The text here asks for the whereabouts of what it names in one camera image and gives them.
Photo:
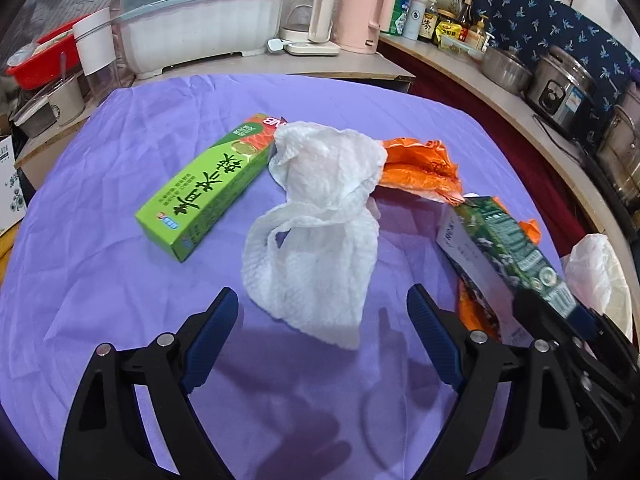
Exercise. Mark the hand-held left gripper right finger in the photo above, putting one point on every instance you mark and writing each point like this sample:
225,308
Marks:
432,340

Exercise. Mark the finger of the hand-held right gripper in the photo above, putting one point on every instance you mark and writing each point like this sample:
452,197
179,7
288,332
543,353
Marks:
537,312
602,327

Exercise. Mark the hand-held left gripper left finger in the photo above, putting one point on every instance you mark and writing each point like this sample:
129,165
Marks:
212,340

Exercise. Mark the white plastic bin liner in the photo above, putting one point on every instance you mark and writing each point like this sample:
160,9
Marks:
595,280

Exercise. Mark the green drink carton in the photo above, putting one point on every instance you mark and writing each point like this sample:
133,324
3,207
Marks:
505,250

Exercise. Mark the white paper towel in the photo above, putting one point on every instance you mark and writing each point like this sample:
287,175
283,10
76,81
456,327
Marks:
315,240

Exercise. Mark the purple table cloth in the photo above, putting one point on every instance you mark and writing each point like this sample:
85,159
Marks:
125,270

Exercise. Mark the green toothpaste box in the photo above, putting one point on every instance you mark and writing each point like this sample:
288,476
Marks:
210,190

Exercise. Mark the black induction cooker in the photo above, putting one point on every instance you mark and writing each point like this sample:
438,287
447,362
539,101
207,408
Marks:
600,175

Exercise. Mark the orange patterned wrapper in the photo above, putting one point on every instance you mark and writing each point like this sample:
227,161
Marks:
420,170

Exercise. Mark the large steel steamer pot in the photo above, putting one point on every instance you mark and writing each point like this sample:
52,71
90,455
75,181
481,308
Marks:
622,150

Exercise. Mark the red curtain cloth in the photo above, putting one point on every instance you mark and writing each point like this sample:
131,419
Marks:
480,120

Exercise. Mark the curved white counter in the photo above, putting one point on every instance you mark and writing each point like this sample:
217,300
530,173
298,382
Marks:
520,110

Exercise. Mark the steel rice cooker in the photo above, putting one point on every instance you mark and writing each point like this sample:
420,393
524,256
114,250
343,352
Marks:
560,95

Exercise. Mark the small steel pot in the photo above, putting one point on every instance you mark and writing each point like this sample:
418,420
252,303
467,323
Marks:
505,70

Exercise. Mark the cardboard box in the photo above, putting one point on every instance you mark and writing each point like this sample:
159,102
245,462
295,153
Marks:
9,185

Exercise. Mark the white bowl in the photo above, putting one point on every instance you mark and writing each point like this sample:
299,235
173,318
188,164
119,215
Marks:
67,105

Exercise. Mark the dark lidded container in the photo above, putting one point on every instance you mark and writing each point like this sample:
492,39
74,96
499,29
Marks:
35,120

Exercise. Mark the blue patterned cloth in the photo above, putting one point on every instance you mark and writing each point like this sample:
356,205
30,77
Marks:
550,20

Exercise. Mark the yellow packet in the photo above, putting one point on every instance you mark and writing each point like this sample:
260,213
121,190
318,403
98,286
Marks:
447,30

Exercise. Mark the brown glass bottle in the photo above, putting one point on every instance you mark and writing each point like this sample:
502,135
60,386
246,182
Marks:
466,22

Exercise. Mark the white power plug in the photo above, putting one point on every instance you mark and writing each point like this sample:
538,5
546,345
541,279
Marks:
275,46

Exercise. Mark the dark sauce bottle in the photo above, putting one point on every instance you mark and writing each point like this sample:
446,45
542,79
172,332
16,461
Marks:
429,25

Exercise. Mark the white bottle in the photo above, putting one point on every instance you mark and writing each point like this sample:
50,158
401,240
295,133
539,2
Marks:
414,20

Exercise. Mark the white cup clear base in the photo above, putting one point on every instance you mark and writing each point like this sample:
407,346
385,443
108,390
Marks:
95,45

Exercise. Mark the red plastic basin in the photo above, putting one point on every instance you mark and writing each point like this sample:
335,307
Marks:
35,72

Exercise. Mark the covered white dish rack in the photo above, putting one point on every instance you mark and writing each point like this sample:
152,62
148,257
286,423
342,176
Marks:
200,15

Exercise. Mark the pink electric kettle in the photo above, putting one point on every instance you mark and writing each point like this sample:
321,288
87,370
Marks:
360,15

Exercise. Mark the white glass tea maker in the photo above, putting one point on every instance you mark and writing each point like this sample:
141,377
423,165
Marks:
320,15

